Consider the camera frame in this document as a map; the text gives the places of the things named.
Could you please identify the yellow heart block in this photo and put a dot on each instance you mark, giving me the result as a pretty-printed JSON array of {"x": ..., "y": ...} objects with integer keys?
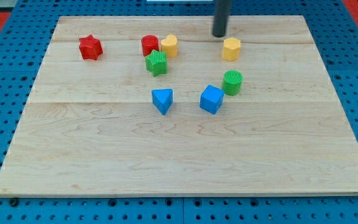
[{"x": 169, "y": 45}]

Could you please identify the blue triangle block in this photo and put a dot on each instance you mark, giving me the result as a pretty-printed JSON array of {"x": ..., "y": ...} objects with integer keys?
[{"x": 162, "y": 99}]

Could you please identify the blue cube block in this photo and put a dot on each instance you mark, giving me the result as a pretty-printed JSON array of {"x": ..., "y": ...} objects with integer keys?
[{"x": 211, "y": 99}]

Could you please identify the light wooden board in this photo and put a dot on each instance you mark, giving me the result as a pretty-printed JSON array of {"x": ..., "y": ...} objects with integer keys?
[{"x": 89, "y": 128}]

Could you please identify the green star block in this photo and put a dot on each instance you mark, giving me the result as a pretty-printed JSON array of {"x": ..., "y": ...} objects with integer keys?
[{"x": 156, "y": 62}]

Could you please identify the green cylinder block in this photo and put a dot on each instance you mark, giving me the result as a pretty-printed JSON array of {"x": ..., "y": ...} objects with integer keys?
[{"x": 232, "y": 81}]

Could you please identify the red cylinder block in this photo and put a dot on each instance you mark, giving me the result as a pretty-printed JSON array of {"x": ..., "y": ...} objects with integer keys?
[{"x": 149, "y": 43}]

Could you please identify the yellow hexagon block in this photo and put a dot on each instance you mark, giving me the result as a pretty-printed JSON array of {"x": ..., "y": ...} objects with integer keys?
[{"x": 231, "y": 49}]

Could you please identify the red star block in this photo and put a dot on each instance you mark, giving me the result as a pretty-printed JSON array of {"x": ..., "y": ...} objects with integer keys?
[{"x": 90, "y": 47}]

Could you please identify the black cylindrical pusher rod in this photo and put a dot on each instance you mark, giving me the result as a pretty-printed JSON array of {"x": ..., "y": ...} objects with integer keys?
[{"x": 222, "y": 10}]

